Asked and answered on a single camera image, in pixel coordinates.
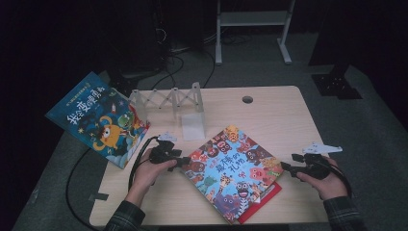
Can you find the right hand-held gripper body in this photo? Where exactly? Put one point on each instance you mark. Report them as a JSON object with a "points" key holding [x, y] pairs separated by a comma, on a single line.
{"points": [[316, 166]]}

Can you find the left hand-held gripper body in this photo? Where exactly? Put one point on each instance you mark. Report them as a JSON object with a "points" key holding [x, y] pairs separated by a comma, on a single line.
{"points": [[163, 154]]}

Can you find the red picture book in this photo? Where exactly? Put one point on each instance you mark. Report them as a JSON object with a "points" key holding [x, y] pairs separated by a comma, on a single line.
{"points": [[267, 196]]}

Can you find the white extendable book rack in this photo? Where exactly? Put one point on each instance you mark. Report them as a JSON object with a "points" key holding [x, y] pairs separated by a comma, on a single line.
{"points": [[192, 125]]}

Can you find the light blue animal picture book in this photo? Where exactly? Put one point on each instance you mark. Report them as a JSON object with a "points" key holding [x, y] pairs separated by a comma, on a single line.
{"points": [[231, 173]]}

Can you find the dark blue monster picture book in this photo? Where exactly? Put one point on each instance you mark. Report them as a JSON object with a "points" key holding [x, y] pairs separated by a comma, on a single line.
{"points": [[96, 118]]}

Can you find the person's right hand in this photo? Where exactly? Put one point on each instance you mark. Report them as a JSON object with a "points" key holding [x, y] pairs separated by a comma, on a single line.
{"points": [[330, 186]]}

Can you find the person's left hand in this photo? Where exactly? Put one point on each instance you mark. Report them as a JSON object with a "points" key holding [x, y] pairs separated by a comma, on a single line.
{"points": [[147, 176]]}

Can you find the grey tape strip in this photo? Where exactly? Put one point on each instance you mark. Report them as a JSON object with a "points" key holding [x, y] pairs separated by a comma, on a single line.
{"points": [[97, 196]]}

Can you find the black stand foot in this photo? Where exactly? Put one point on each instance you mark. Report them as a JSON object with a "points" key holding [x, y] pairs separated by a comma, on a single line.
{"points": [[123, 84]]}

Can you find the black stand with base plate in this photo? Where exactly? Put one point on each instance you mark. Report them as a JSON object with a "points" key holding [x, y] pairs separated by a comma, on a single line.
{"points": [[335, 86]]}

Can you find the white metal frame stand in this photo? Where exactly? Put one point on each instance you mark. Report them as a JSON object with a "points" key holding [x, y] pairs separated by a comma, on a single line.
{"points": [[251, 18]]}

